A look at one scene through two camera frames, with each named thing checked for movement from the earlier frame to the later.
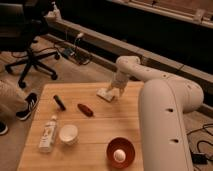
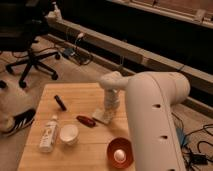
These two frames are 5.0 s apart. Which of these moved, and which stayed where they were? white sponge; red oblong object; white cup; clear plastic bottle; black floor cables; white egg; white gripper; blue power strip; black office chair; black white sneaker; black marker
Moved: red oblong object; black white sneaker; white gripper; white sponge
Stayed: white cup; white egg; black floor cables; black office chair; clear plastic bottle; black marker; blue power strip
